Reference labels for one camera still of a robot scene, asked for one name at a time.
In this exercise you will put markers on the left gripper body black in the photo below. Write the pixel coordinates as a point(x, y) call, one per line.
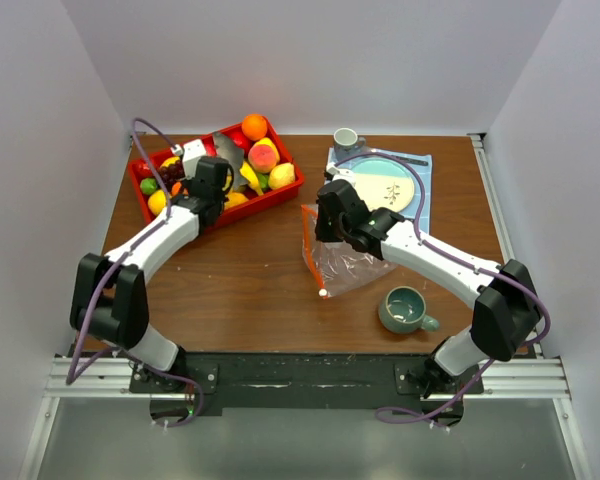
point(220, 201)

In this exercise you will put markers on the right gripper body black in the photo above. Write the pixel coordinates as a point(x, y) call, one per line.
point(329, 229)

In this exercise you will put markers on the clear zip top bag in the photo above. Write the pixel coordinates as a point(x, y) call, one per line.
point(336, 267)

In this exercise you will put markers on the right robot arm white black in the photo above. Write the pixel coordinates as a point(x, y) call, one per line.
point(505, 305)

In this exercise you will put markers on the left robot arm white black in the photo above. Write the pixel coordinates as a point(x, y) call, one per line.
point(110, 301)

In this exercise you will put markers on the orange yellow mango toy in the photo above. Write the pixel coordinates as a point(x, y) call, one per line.
point(235, 199)

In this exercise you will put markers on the grey toy fish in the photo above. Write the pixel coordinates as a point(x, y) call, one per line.
point(228, 150)

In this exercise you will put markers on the yellow banana toy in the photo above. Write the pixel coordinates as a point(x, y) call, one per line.
point(252, 179)

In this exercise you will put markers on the orange tangerine toy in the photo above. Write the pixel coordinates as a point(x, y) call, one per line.
point(177, 188)

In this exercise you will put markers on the purple grapes bunch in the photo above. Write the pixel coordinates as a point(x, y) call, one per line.
point(172, 173)

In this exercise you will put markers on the red apple toy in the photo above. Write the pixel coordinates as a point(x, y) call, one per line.
point(240, 139)

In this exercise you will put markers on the blue cream plate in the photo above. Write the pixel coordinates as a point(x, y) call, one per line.
point(383, 183)

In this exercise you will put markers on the peach toy fruit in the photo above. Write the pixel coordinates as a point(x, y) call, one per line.
point(263, 156)

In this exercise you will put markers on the yellow round fruit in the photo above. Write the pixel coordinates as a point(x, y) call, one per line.
point(157, 202)

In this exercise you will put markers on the orange fruit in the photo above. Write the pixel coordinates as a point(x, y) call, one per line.
point(254, 127)

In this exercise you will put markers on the green lime toy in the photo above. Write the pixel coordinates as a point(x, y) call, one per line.
point(148, 186)

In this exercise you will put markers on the yellow lemon toy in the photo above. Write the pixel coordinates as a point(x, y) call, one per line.
point(281, 176)

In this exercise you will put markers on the blue checked cloth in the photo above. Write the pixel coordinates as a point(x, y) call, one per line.
point(425, 175)

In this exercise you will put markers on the grey white cup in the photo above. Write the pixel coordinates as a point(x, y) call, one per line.
point(346, 142)

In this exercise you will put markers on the red plastic tray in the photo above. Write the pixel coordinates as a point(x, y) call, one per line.
point(256, 204)

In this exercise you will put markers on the metal spoon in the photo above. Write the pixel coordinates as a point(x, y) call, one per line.
point(403, 158)

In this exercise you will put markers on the green ceramic mug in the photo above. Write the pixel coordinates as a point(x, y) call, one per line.
point(403, 311)

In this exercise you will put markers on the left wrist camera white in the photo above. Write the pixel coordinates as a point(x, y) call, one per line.
point(190, 153)

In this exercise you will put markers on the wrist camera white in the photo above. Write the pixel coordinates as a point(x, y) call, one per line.
point(333, 173)
point(190, 153)

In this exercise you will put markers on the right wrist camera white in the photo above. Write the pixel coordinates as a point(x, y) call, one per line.
point(333, 173)

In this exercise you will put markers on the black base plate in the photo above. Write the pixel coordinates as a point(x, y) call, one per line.
point(218, 374)

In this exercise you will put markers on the aluminium frame rail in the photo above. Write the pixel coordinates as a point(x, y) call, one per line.
point(520, 378)

